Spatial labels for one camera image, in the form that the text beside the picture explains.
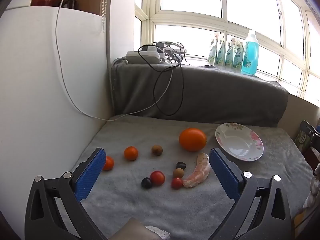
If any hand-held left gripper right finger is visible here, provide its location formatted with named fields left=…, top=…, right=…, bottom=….
left=208, top=147, right=293, bottom=240

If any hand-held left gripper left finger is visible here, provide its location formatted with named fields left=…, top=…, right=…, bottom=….
left=24, top=148, right=108, bottom=240

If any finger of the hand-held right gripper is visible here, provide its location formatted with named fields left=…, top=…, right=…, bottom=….
left=300, top=120, right=320, bottom=140

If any small tangerine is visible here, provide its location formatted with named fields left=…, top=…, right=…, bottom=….
left=102, top=156, right=115, bottom=171
left=124, top=146, right=139, bottom=161

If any peeled pomelo segment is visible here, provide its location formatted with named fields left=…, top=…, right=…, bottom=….
left=182, top=153, right=210, bottom=188

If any floral white plate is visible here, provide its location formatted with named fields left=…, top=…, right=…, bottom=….
left=215, top=122, right=264, bottom=162

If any large orange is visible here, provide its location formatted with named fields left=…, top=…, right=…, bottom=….
left=179, top=128, right=208, bottom=152

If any red cherry tomato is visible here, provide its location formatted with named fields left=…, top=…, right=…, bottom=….
left=150, top=170, right=166, bottom=187
left=171, top=177, right=184, bottom=190

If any person's right hand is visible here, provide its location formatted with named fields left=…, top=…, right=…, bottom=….
left=304, top=164, right=320, bottom=208

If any person's left hand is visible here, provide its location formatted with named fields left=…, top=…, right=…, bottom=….
left=144, top=226, right=171, bottom=240

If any green snack packet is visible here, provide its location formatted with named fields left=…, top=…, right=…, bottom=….
left=295, top=126, right=310, bottom=153

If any blue detergent bottle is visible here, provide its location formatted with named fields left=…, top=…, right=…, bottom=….
left=241, top=29, right=260, bottom=75

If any white cabinet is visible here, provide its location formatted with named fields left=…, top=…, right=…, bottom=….
left=0, top=6, right=113, bottom=230

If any white power strip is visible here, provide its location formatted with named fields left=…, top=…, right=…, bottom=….
left=126, top=51, right=162, bottom=64

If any charger adapter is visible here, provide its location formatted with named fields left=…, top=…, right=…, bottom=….
left=150, top=41, right=170, bottom=53

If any white cable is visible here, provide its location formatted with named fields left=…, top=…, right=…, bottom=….
left=55, top=0, right=174, bottom=121

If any white window frame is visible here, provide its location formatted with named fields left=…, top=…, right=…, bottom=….
left=134, top=0, right=320, bottom=98

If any white bead cord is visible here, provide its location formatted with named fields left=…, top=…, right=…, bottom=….
left=101, top=0, right=110, bottom=33

